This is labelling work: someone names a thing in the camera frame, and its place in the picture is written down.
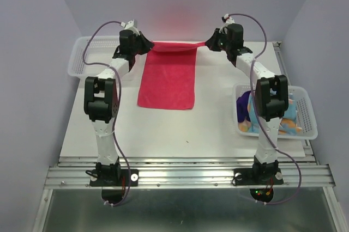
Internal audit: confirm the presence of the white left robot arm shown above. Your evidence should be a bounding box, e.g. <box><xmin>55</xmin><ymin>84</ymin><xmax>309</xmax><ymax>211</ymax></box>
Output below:
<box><xmin>83</xmin><ymin>27</ymin><xmax>154</xmax><ymax>185</ymax></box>

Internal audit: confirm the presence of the white empty plastic basket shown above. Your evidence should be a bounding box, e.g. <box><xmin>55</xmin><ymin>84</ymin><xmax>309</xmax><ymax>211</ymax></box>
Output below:
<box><xmin>68</xmin><ymin>36</ymin><xmax>119</xmax><ymax>80</ymax></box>

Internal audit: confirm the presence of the peach patterned towel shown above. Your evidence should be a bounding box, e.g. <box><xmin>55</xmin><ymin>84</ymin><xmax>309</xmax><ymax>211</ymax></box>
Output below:
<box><xmin>238</xmin><ymin>119</ymin><xmax>302</xmax><ymax>136</ymax></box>

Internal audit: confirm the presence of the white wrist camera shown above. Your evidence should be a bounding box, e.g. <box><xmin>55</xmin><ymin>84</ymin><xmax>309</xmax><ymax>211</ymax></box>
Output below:
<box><xmin>220</xmin><ymin>14</ymin><xmax>235</xmax><ymax>30</ymax></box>
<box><xmin>120</xmin><ymin>19</ymin><xmax>139</xmax><ymax>35</ymax></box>

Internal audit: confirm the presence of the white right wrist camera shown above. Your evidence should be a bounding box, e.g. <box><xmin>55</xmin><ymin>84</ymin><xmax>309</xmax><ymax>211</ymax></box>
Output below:
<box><xmin>220</xmin><ymin>14</ymin><xmax>235</xmax><ymax>30</ymax></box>

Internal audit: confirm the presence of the blue patterned towel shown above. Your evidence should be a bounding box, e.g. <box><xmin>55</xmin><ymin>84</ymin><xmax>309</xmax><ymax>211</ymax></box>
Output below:
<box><xmin>247</xmin><ymin>94</ymin><xmax>302</xmax><ymax>136</ymax></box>

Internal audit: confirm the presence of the white plastic towel basket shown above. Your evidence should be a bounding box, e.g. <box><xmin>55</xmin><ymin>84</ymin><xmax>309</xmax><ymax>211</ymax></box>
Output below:
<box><xmin>232</xmin><ymin>83</ymin><xmax>318</xmax><ymax>140</ymax></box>

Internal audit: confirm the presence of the aluminium mounting rail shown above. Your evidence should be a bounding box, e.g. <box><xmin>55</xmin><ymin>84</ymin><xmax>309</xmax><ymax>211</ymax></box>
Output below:
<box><xmin>44</xmin><ymin>156</ymin><xmax>335</xmax><ymax>190</ymax></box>

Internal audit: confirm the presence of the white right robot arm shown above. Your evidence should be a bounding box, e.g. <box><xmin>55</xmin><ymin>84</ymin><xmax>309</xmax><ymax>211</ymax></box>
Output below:
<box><xmin>205</xmin><ymin>22</ymin><xmax>288</xmax><ymax>183</ymax></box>

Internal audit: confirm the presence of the purple towel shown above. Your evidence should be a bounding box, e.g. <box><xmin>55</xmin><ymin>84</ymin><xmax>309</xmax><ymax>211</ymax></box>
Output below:
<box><xmin>236</xmin><ymin>91</ymin><xmax>255</xmax><ymax>123</ymax></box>

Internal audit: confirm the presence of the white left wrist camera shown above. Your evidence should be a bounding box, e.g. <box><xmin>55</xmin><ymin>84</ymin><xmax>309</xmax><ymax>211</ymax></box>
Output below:
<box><xmin>120</xmin><ymin>19</ymin><xmax>139</xmax><ymax>35</ymax></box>

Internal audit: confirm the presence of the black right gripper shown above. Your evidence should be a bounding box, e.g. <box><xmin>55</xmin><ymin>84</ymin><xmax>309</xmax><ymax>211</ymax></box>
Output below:
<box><xmin>204</xmin><ymin>27</ymin><xmax>231</xmax><ymax>51</ymax></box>

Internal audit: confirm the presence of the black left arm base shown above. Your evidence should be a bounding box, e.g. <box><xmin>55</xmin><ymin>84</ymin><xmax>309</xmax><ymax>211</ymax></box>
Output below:
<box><xmin>85</xmin><ymin>162</ymin><xmax>139</xmax><ymax>187</ymax></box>

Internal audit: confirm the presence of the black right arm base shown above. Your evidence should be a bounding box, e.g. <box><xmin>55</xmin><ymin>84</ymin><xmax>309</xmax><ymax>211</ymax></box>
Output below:
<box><xmin>232</xmin><ymin>157</ymin><xmax>284</xmax><ymax>186</ymax></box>

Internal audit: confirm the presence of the pink towel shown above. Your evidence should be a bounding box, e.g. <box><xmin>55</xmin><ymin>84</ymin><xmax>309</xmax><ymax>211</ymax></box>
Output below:
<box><xmin>137</xmin><ymin>41</ymin><xmax>204</xmax><ymax>110</ymax></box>

